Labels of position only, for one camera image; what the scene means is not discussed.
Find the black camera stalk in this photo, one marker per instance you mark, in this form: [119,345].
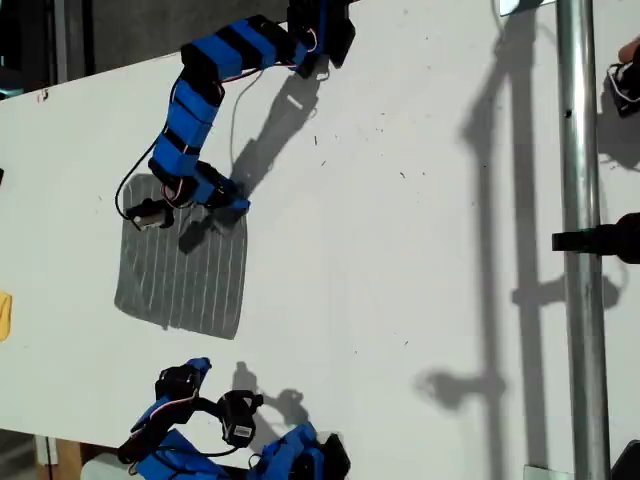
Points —
[207,404]

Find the steel post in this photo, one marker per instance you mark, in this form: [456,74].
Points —
[582,150]

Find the wooden table leg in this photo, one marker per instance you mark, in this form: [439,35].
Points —
[65,457]

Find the black camera box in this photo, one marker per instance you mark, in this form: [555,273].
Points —
[150,215]
[237,415]

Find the grey striped towel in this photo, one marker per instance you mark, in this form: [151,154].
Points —
[200,290]

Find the person's hand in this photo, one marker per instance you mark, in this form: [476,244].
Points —
[631,52]

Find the yellow object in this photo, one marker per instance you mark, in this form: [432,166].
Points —
[5,317]

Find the black block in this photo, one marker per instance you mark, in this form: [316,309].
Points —
[627,462]

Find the black clamp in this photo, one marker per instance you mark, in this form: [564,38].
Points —
[600,240]

